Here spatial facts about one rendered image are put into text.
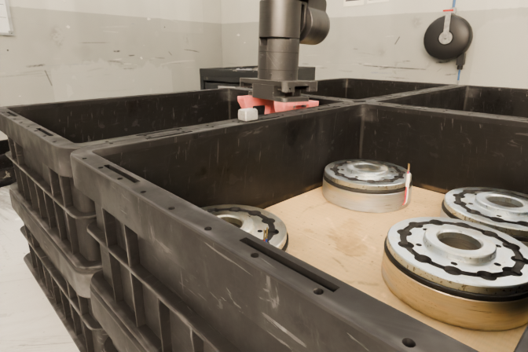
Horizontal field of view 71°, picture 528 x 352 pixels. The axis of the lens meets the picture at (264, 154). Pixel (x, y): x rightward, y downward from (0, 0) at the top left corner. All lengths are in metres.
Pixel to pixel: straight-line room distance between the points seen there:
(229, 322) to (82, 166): 0.15
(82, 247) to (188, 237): 0.22
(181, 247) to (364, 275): 0.18
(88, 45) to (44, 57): 0.40
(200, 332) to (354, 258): 0.18
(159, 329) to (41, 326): 0.30
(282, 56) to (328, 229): 0.24
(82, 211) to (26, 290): 0.27
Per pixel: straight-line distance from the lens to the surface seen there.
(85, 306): 0.42
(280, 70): 0.51
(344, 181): 0.43
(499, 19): 3.67
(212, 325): 0.20
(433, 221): 0.36
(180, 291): 0.22
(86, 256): 0.37
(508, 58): 3.65
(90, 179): 0.27
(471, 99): 0.91
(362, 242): 0.37
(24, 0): 3.62
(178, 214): 0.18
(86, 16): 3.83
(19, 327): 0.54
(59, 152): 0.33
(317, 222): 0.40
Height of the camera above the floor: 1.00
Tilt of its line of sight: 16 degrees down
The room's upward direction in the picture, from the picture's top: straight up
